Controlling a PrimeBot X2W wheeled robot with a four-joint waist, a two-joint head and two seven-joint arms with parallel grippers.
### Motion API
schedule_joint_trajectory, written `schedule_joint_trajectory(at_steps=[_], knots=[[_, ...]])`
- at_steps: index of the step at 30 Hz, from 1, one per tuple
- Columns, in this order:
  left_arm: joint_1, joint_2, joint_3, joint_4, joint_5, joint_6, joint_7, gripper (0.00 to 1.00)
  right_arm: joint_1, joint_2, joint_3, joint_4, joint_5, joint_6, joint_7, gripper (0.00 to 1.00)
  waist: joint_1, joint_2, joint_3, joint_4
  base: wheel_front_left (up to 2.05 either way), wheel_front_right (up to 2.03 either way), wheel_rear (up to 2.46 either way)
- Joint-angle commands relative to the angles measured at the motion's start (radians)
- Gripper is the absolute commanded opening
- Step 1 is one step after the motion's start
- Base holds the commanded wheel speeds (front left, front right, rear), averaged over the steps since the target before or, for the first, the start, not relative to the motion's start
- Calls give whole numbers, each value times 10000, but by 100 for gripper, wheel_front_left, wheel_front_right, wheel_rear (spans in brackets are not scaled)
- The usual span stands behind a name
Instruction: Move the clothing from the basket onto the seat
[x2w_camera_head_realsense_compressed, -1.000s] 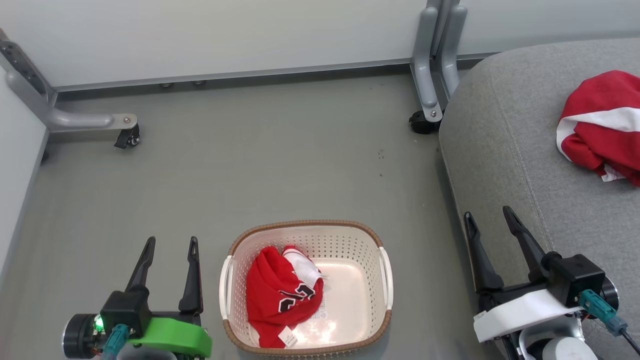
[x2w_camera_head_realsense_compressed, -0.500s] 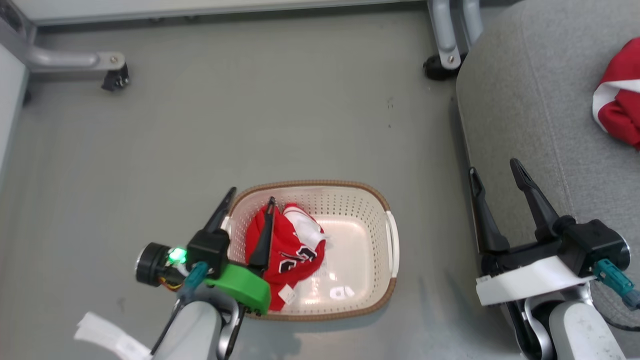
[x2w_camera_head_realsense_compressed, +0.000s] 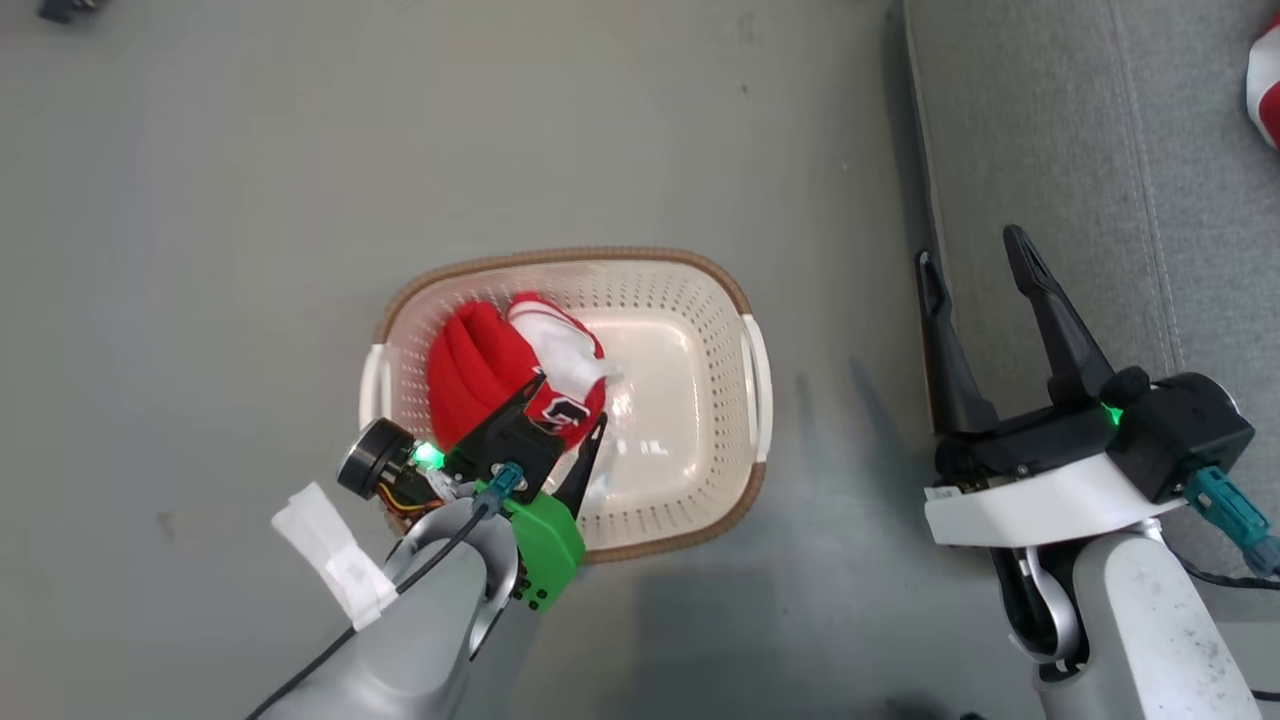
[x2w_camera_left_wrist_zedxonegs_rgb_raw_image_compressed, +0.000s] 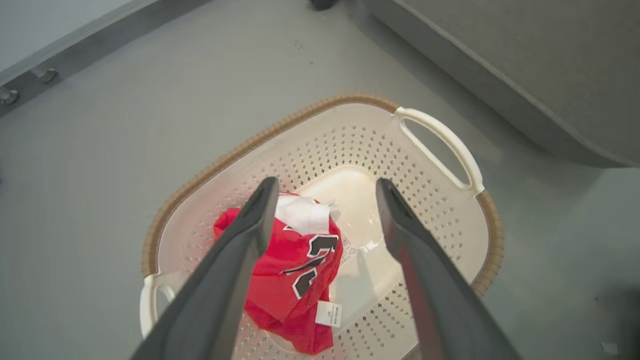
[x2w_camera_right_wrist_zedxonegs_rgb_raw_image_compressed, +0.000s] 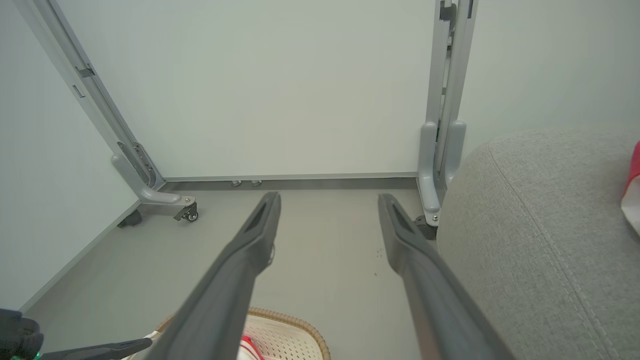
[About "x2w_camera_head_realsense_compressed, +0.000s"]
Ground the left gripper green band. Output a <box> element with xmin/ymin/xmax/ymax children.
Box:
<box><xmin>337</xmin><ymin>372</ymin><xmax>609</xmax><ymax>611</ymax></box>

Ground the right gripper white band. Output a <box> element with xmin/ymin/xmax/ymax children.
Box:
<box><xmin>917</xmin><ymin>225</ymin><xmax>1186</xmax><ymax>549</ymax></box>

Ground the small red and white garment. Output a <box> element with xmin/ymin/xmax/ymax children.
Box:
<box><xmin>428</xmin><ymin>292</ymin><xmax>623</xmax><ymax>453</ymax></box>

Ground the red garment with white stripes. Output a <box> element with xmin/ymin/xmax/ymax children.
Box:
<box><xmin>1245</xmin><ymin>15</ymin><xmax>1280</xmax><ymax>151</ymax></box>

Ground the grey fabric sofa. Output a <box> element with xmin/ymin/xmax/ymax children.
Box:
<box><xmin>903</xmin><ymin>0</ymin><xmax>1280</xmax><ymax>701</ymax></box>

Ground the white perforated laundry basket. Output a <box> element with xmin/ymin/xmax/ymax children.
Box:
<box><xmin>360</xmin><ymin>247</ymin><xmax>773</xmax><ymax>564</ymax></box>

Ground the white tape label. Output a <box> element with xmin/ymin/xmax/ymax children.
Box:
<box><xmin>270</xmin><ymin>483</ymin><xmax>398</xmax><ymax>631</ymax></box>

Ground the teal left cable connector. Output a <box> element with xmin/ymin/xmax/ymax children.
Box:
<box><xmin>483</xmin><ymin>461</ymin><xmax>528</xmax><ymax>503</ymax></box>

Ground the teal cable connector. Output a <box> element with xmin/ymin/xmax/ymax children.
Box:
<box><xmin>1185</xmin><ymin>467</ymin><xmax>1280</xmax><ymax>579</ymax></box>
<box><xmin>483</xmin><ymin>461</ymin><xmax>528</xmax><ymax>503</ymax></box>

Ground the teal right cable connector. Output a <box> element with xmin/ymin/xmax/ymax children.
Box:
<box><xmin>1185</xmin><ymin>467</ymin><xmax>1280</xmax><ymax>579</ymax></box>

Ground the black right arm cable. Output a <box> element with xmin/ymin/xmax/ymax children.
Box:
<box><xmin>1175</xmin><ymin>553</ymin><xmax>1280</xmax><ymax>593</ymax></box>

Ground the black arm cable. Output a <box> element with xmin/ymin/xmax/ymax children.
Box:
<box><xmin>1175</xmin><ymin>553</ymin><xmax>1280</xmax><ymax>593</ymax></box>
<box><xmin>245</xmin><ymin>500</ymin><xmax>493</xmax><ymax>720</ymax></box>

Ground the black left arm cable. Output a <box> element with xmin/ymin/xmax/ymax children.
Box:
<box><xmin>245</xmin><ymin>500</ymin><xmax>493</xmax><ymax>720</ymax></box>

